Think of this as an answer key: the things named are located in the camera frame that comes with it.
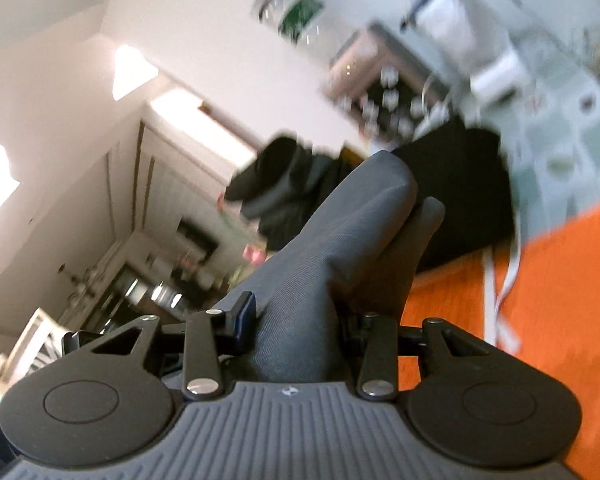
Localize clear water bottle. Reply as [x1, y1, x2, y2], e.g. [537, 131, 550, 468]
[251, 0, 350, 58]

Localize white fabric strap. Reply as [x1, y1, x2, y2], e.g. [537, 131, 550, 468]
[482, 209, 526, 356]

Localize white plastic bag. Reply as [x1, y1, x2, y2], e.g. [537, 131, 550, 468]
[417, 0, 512, 77]

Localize white power adapter box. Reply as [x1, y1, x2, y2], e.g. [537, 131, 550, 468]
[469, 48, 530, 105]

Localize stack of dark folded clothes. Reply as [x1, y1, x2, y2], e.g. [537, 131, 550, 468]
[223, 136, 358, 252]

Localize pink kettlebell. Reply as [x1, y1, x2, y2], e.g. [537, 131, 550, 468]
[242, 244, 268, 266]

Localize large black folded garment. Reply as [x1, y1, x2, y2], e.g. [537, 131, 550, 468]
[392, 117, 515, 272]

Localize grey trousers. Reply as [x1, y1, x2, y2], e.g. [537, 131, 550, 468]
[218, 151, 444, 382]

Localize pink water dispenser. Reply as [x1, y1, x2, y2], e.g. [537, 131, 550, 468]
[322, 22, 450, 142]

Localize orange patterned table mat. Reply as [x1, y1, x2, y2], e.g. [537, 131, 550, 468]
[402, 206, 600, 479]

